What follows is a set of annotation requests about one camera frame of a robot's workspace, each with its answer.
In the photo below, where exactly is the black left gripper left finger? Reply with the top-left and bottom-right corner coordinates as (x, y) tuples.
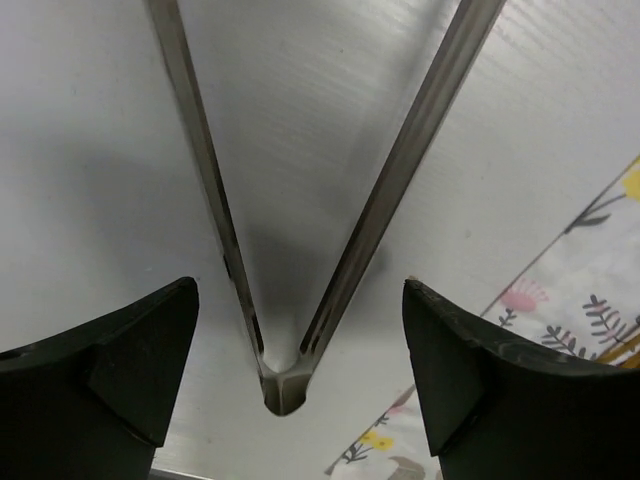
(1, 277), (199, 479)

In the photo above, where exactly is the animal print placemat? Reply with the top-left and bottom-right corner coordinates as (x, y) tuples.
(326, 163), (639, 479)

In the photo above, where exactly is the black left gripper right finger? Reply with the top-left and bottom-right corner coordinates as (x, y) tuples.
(402, 280), (639, 479)

